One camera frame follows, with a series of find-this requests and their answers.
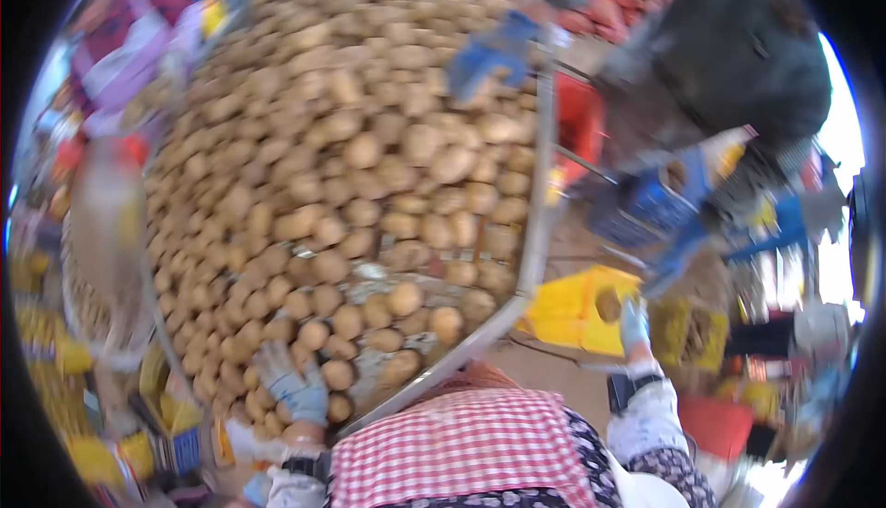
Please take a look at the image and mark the person's left hand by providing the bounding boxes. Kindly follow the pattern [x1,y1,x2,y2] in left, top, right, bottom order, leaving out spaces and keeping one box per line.
[255,341,331,429]

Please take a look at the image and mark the person's right hand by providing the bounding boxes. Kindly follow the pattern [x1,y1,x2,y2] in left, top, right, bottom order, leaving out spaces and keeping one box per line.
[619,296,659,368]

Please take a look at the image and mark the person's left fingers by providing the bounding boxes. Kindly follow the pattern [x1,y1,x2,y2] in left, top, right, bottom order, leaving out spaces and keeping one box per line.
[255,341,322,398]

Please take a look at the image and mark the person's right fingers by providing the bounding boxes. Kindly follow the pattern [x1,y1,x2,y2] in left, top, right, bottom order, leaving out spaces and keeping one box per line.
[619,296,652,340]

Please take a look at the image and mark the single brown potato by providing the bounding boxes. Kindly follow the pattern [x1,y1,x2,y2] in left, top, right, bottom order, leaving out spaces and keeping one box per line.
[594,288,623,323]

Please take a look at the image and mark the yellow crate with potatoes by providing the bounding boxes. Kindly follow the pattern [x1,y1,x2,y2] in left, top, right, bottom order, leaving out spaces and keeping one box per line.
[649,298,732,373]

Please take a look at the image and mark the yellow plastic crate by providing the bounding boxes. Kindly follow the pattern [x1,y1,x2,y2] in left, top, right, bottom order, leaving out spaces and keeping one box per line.
[515,264,646,358]

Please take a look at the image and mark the black wrist band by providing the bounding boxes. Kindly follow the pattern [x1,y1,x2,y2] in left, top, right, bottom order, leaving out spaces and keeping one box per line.
[606,371,664,415]
[281,454,335,484]

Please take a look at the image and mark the blue plastic crate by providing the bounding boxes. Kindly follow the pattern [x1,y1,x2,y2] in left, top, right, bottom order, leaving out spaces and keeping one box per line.
[592,151,715,254]

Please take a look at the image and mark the red plastic tub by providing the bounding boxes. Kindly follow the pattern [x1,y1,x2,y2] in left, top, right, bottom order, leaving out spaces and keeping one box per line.
[677,394,757,462]

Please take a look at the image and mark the red plastic crate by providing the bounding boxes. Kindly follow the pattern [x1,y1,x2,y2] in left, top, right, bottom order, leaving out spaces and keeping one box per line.
[554,71,609,187]

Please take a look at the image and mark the person's body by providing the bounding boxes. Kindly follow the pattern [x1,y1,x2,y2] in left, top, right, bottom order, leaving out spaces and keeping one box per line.
[329,363,717,508]

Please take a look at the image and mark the pile of potatoes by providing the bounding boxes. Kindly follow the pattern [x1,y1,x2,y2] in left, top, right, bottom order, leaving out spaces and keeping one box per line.
[142,0,542,440]

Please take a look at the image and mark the pile of red vegetables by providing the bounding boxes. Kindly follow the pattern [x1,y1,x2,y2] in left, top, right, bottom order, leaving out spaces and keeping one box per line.
[557,0,684,44]

